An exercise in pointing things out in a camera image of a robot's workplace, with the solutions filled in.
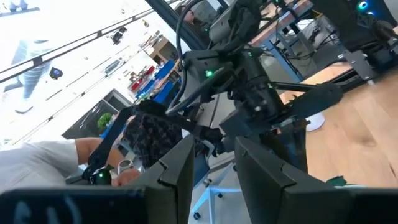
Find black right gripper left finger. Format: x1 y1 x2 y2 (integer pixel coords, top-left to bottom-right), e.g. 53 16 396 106
130 135 195 224

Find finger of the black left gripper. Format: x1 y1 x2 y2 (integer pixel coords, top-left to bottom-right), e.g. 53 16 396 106
270 126 308 174

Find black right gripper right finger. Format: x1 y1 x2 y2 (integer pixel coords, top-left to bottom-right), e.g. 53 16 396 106
234 136 398 224

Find person's wristwatch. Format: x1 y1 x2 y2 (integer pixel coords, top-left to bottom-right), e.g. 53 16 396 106
117 159 134 175

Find green leafy plant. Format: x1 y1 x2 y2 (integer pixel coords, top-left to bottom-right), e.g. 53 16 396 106
97 112 113 131

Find wooden desk blue legs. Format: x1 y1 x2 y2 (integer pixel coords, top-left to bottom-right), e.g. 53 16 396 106
248 0 315 82

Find blue storage bins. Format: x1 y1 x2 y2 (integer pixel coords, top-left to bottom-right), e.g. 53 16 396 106
135 58 184 103

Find person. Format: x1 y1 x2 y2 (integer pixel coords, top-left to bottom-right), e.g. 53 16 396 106
0 136 141 194

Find black table frame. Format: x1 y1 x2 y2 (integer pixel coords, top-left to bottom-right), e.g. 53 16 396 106
269 68 374 94

